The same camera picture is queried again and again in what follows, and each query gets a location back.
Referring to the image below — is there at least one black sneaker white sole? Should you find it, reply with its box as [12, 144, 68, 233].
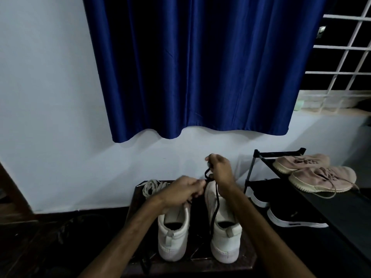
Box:
[249, 190, 272, 209]
[266, 207, 330, 229]

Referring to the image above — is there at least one person's left forearm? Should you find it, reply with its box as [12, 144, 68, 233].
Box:
[77, 197, 170, 278]

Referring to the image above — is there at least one person's right forearm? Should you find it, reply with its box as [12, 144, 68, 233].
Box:
[221, 183, 317, 278]

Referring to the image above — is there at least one brown wooden door frame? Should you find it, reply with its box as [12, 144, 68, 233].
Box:
[0, 161, 39, 227]

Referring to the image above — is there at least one pink sneaker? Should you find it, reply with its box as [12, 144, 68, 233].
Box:
[272, 153, 332, 175]
[288, 166, 359, 200]

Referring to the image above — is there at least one black shoe rack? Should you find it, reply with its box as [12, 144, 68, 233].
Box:
[243, 147, 371, 259]

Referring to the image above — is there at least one dark brown plastic stool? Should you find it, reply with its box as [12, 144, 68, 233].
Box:
[121, 180, 259, 278]

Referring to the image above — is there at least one person's left hand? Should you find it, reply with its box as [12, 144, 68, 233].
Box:
[156, 175, 208, 214]

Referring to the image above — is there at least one person's right hand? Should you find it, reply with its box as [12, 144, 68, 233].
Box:
[205, 153, 237, 198]

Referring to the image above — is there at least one blue curtain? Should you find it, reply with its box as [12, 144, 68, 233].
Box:
[82, 0, 328, 144]

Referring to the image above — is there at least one white window grille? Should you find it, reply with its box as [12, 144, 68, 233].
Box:
[295, 0, 371, 114]

